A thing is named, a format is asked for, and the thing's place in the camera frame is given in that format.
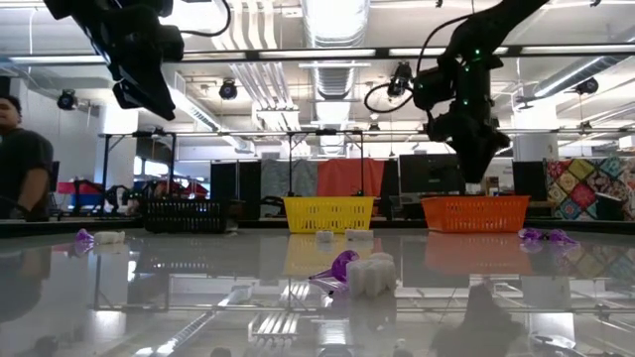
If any colourful patchwork quilt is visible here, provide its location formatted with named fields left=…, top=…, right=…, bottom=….
left=544, top=157, right=635, bottom=222

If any white room column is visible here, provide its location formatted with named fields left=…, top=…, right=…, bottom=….
left=513, top=101, right=560, bottom=163

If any red background machine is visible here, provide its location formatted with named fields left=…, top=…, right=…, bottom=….
left=133, top=178, right=209, bottom=199
left=55, top=180, right=105, bottom=209

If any large black monitor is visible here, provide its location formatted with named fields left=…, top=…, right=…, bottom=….
left=399, top=153, right=466, bottom=195

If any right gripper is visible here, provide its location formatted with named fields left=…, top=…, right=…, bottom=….
left=427, top=54, right=512, bottom=183

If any rig beam with light strip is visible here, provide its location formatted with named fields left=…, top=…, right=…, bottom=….
left=0, top=44, right=635, bottom=64

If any yellow plastic basket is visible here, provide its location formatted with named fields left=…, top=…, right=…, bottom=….
left=282, top=195, right=377, bottom=235

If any black plastic basket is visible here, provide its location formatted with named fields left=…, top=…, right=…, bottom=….
left=140, top=196, right=230, bottom=235

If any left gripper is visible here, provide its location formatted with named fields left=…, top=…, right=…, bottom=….
left=86, top=0, right=186, bottom=80

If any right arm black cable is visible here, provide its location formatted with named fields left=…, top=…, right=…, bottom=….
left=363, top=13, right=470, bottom=115

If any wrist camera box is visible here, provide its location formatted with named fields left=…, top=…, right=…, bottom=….
left=111, top=61, right=178, bottom=122
left=413, top=68, right=450, bottom=111

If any orange plastic basket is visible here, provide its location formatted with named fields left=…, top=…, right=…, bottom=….
left=420, top=194, right=532, bottom=234

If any grey hanging cloth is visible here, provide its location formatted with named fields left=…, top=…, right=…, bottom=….
left=260, top=159, right=318, bottom=198

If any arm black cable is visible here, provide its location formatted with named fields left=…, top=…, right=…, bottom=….
left=363, top=13, right=470, bottom=115
left=178, top=0, right=233, bottom=39

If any small black monitor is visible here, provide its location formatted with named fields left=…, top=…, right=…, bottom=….
left=512, top=161, right=547, bottom=202

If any black partition panel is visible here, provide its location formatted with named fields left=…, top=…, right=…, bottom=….
left=209, top=161, right=262, bottom=219

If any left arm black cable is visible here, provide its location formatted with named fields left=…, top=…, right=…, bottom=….
left=178, top=0, right=233, bottom=39

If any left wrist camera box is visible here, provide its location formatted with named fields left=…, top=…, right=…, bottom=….
left=111, top=61, right=178, bottom=122

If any black metal table frame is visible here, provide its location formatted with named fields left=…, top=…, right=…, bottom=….
left=0, top=216, right=635, bottom=237

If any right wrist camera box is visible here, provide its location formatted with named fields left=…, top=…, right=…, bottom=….
left=413, top=68, right=450, bottom=111

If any orange hanging cloth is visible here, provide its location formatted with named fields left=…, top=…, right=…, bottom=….
left=317, top=158, right=386, bottom=198

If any silver ventilation duct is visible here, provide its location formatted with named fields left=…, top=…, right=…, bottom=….
left=515, top=54, right=635, bottom=108
left=302, top=0, right=371, bottom=155

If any person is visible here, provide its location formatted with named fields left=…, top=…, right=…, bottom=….
left=0, top=93, right=56, bottom=223

